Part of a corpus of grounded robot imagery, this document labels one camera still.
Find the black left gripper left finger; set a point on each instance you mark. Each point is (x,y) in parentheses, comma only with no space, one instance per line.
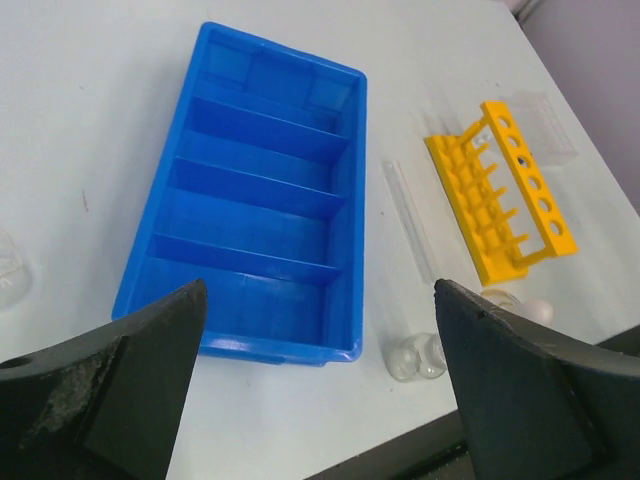
(106,404)

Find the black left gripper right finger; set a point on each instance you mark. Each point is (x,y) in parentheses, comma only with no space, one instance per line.
(535,403)

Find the small clear glass flask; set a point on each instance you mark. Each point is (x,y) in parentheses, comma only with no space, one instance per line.
(537,311)

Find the glass flask with white stopper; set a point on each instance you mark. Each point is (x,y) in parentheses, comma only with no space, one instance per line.
(418,357)

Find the clear glass beaker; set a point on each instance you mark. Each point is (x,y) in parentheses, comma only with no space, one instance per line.
(16,278)

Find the clear glass test tube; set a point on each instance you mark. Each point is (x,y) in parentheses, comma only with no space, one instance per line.
(411,222)

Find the yellow test tube rack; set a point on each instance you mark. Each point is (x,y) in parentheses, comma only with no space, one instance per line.
(494,249)

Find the blue divided plastic bin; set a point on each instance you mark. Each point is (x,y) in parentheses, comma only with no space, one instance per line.
(260,193)

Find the clear plastic box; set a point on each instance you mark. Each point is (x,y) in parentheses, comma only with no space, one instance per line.
(541,128)

